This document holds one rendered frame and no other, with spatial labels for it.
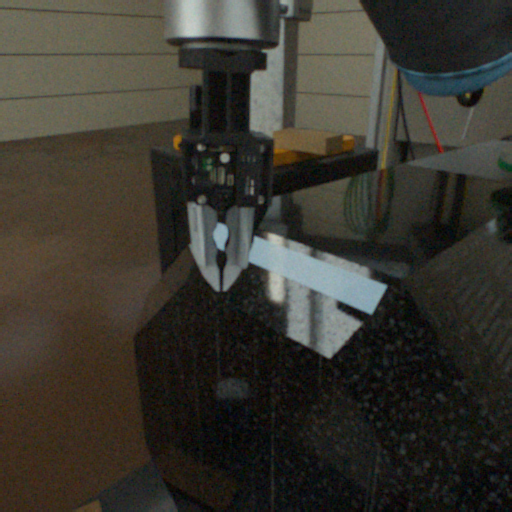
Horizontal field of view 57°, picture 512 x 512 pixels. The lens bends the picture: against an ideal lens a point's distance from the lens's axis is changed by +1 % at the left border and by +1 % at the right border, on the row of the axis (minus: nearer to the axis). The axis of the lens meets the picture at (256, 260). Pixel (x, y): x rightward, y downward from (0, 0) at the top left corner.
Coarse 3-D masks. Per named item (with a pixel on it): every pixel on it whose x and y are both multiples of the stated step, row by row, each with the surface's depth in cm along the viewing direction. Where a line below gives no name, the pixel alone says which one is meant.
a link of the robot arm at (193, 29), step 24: (168, 0) 34; (192, 0) 33; (216, 0) 33; (240, 0) 33; (264, 0) 34; (168, 24) 35; (192, 24) 33; (216, 24) 33; (240, 24) 33; (264, 24) 34; (216, 48) 35; (240, 48) 35; (264, 48) 38
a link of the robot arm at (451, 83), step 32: (384, 0) 30; (416, 0) 29; (448, 0) 29; (480, 0) 30; (384, 32) 33; (416, 32) 31; (448, 32) 31; (480, 32) 31; (416, 64) 34; (448, 64) 33; (480, 64) 33; (448, 96) 36
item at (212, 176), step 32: (192, 64) 35; (224, 64) 33; (256, 64) 36; (224, 96) 36; (224, 128) 36; (192, 160) 39; (224, 160) 36; (256, 160) 36; (224, 192) 37; (256, 192) 37
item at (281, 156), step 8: (176, 136) 170; (344, 136) 170; (176, 144) 168; (344, 144) 163; (352, 144) 166; (280, 152) 144; (288, 152) 146; (296, 152) 148; (304, 152) 150; (336, 152) 162; (280, 160) 144; (288, 160) 147; (296, 160) 149
